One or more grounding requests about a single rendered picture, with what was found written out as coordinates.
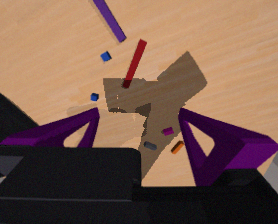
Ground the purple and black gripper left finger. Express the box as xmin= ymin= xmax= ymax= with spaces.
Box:
xmin=0 ymin=107 xmax=100 ymax=147

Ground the small blue block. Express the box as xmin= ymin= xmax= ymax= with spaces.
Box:
xmin=101 ymin=51 xmax=112 ymax=62
xmin=91 ymin=93 xmax=98 ymax=102

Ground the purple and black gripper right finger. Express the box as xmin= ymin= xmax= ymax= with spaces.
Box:
xmin=178 ymin=108 xmax=278 ymax=186

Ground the grey rod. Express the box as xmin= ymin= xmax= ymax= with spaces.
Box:
xmin=144 ymin=141 xmax=157 ymax=151

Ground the purple rod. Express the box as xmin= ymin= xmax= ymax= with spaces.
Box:
xmin=93 ymin=0 xmax=126 ymax=42

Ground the orange rod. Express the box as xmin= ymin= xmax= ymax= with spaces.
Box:
xmin=171 ymin=140 xmax=184 ymax=154

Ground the red rod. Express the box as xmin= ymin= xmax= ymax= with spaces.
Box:
xmin=123 ymin=39 xmax=147 ymax=88

